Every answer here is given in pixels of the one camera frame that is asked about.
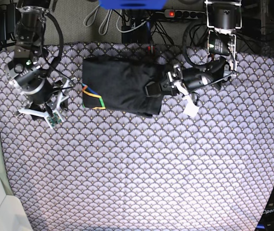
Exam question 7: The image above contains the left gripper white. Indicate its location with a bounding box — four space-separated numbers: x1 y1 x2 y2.
144 64 199 117

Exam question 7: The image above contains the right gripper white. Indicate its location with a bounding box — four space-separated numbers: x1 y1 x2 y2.
17 78 74 128

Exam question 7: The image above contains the dark grey T-shirt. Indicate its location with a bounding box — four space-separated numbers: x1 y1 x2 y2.
82 56 165 118

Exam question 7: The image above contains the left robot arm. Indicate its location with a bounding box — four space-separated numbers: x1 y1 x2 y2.
144 0 242 117

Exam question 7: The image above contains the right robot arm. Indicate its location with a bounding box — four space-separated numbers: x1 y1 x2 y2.
5 0 75 128

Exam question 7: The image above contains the red table clamp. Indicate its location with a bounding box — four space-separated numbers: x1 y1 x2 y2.
147 44 156 56

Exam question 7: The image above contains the fan-patterned purple tablecloth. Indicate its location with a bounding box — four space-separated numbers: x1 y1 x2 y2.
0 51 274 231

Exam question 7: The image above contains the black power strip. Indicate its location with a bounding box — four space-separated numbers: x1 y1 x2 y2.
163 9 205 19

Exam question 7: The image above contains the black power adapter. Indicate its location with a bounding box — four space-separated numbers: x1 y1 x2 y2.
0 2 21 42

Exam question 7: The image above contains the blue box overhead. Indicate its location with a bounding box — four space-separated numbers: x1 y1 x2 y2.
99 0 167 10

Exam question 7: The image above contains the white plastic bin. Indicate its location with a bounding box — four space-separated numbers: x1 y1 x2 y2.
0 180 32 231

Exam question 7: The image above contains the grey looped cable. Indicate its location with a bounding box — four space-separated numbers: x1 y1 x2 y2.
83 7 115 36

